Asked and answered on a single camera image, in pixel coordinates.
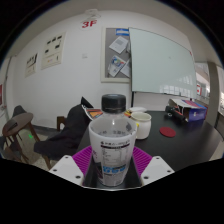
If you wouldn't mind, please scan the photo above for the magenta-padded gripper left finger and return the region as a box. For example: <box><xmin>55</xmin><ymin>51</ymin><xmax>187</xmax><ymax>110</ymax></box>
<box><xmin>49</xmin><ymin>145</ymin><xmax>99</xmax><ymax>190</ymax></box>

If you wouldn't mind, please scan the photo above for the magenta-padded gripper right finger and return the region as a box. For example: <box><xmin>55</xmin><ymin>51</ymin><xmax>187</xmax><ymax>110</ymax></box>
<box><xmin>128</xmin><ymin>145</ymin><xmax>175</xmax><ymax>189</ymax></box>

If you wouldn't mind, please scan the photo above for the clear black-capped drink bottle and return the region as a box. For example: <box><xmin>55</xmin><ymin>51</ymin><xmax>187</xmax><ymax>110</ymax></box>
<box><xmin>88</xmin><ymin>93</ymin><xmax>138</xmax><ymax>188</ymax></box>

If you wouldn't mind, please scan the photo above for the dark jacket on chair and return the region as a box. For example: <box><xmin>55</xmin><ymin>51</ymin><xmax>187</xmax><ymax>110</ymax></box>
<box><xmin>33</xmin><ymin>103</ymin><xmax>93</xmax><ymax>161</ymax></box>

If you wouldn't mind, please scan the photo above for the flat round red coaster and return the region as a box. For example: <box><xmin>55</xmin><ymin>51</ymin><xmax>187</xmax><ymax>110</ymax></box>
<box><xmin>159</xmin><ymin>126</ymin><xmax>177</xmax><ymax>138</ymax></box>

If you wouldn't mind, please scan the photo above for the black and red tool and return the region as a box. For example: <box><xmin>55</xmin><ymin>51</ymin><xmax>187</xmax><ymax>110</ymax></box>
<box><xmin>164</xmin><ymin>105</ymin><xmax>184</xmax><ymax>118</ymax></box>

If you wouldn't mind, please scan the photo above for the small black flag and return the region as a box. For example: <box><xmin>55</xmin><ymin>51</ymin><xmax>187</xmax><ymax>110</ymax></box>
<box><xmin>80</xmin><ymin>96</ymin><xmax>94</xmax><ymax>109</ymax></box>

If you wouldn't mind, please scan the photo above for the blue and white paper box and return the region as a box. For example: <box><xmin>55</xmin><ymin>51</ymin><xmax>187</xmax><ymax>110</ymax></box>
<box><xmin>168</xmin><ymin>98</ymin><xmax>208</xmax><ymax>123</ymax></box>

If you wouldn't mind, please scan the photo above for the dark grey chair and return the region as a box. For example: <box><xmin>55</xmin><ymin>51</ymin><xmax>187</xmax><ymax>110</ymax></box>
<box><xmin>12</xmin><ymin>105</ymin><xmax>28</xmax><ymax>118</ymax></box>

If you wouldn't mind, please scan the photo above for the grey notice board with papers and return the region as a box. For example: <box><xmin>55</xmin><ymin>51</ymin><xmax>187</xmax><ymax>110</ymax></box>
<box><xmin>100</xmin><ymin>27</ymin><xmax>132</xmax><ymax>83</ymax></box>

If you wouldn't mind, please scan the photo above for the white ceiling fixture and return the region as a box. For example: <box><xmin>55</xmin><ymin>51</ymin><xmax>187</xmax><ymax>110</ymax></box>
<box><xmin>84</xmin><ymin>8</ymin><xmax>102</xmax><ymax>20</ymax></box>

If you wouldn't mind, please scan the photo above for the white mug with yellow handle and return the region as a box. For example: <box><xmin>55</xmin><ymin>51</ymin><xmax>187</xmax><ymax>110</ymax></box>
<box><xmin>130</xmin><ymin>111</ymin><xmax>152</xmax><ymax>140</ymax></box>

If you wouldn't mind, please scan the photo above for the large wall whiteboard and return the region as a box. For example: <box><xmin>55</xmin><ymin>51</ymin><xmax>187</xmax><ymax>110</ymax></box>
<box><xmin>128</xmin><ymin>27</ymin><xmax>198</xmax><ymax>100</ymax></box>

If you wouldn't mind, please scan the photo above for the small white wall poster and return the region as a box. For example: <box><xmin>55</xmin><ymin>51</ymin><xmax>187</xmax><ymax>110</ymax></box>
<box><xmin>24</xmin><ymin>52</ymin><xmax>39</xmax><ymax>78</ymax></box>

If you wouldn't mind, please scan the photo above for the large white wall poster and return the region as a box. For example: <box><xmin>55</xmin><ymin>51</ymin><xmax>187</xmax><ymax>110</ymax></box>
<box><xmin>40</xmin><ymin>31</ymin><xmax>67</xmax><ymax>70</ymax></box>

